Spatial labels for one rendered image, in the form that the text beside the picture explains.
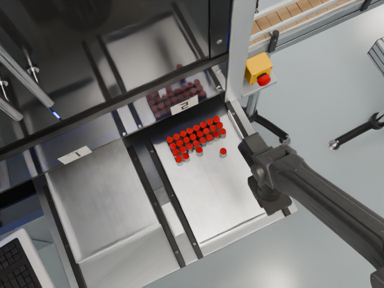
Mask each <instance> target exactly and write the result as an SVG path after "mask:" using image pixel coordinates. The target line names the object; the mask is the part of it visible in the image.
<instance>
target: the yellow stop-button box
mask: <svg viewBox="0 0 384 288"><path fill-rule="evenodd" d="M272 68H273V64H272V62H271V60H270V59H269V57H268V56H267V54H266V53H265V51H264V49H263V47H259V48H257V49H255V50H253V51H251V52H248V55H247V62H246V68H245V78H246V79H247V81H248V83H249V84H250V85H252V84H254V83H256V82H257V80H258V79H259V78H260V77H261V76H263V75H265V74H268V75H269V76H270V74H271V70H272Z"/></svg>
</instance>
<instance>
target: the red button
mask: <svg viewBox="0 0 384 288"><path fill-rule="evenodd" d="M270 81H271V78H270V76H269V75H268V74H265V75H263V76H261V77H260V78H259V79H258V80H257V82H258V84H259V85H260V86H266V85H268V84H269V83H270Z"/></svg>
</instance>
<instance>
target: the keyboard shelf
mask: <svg viewBox="0 0 384 288"><path fill-rule="evenodd" d="M14 238H18V239H19V241H20V243H21V245H22V247H23V249H24V251H25V253H26V255H27V257H28V259H29V262H30V264H31V266H32V268H33V270H34V272H35V274H36V276H37V278H38V280H39V282H40V284H41V286H42V288H56V287H55V285H54V283H53V281H52V279H51V277H50V275H49V273H48V271H47V269H46V267H45V265H44V264H43V262H42V260H41V258H40V256H39V254H38V252H37V250H36V248H35V246H34V244H33V242H32V240H31V238H30V236H29V234H28V232H27V230H26V229H25V228H20V229H19V230H17V231H15V232H14V233H12V234H10V235H9V236H7V237H6V238H4V239H3V240H1V241H0V247H2V246H3V245H5V244H7V243H8V242H10V241H12V240H13V239H14Z"/></svg>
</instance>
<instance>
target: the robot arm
mask: <svg viewBox="0 0 384 288"><path fill-rule="evenodd" d="M238 150H239V152H240V153H241V154H242V156H243V158H244V160H245V161H246V163H247V164H248V166H249V168H250V169H251V170H250V171H251V173H252V175H251V176H249V177H248V178H247V184H248V186H249V188H250V190H251V191H252V194H253V196H254V198H255V199H256V200H257V203H258V204H259V206H260V208H264V210H265V212H266V214H267V216H271V215H273V214H275V212H277V211H279V210H281V209H283V208H287V207H289V206H291V204H292V200H291V198H290V197H289V196H291V197H292V198H294V199H295V200H296V201H298V202H299V203H300V204H301V205H302V206H304V207H305V208H306V209H308V211H309V212H311V213H312V214H313V215H314V216H316V217H317V218H318V219H319V220H320V221H321V222H323V223H324V224H325V225H326V226H327V227H328V228H330V229H331V230H332V231H333V232H335V233H336V235H338V236H339V237H340V238H342V239H343V240H344V241H345V242H346V243H347V244H348V245H350V246H351V247H352V248H353V249H354V250H355V251H357V252H358V253H359V254H360V255H361V256H363V257H364V258H365V259H366V260H367V261H368V262H369V263H370V264H372V266H373V267H374V268H375V269H376V271H375V272H373V273H371V274H370V283H371V287H372V288H384V218H383V217H382V216H380V215H379V214H377V213H376V212H374V211H373V210H372V209H370V208H368V207H367V206H365V205H364V204H363V203H361V202H360V201H358V200H357V199H355V198H354V197H352V196H351V195H350V194H348V193H347V192H345V191H343V190H342V189H341V188H339V187H338V186H336V185H335V184H333V183H332V182H330V181H329V180H328V179H326V178H325V177H323V176H321V175H320V174H319V173H317V172H316V171H314V170H313V169H312V168H311V167H310V166H309V165H308V164H307V163H306V162H305V160H304V159H303V158H302V157H301V156H299V155H298V154H297V151H296V150H294V149H293V148H291V147H290V146H288V145H287V144H285V143H283V144H281V145H279V146H277V147H275V148H273V147H272V146H270V147H268V145H267V144H266V142H265V141H264V140H263V138H262V137H261V136H260V134H259V133H258V132H256V133H254V134H252V135H250V136H248V137H245V138H243V140H242V142H241V143H240V144H239V145H238Z"/></svg>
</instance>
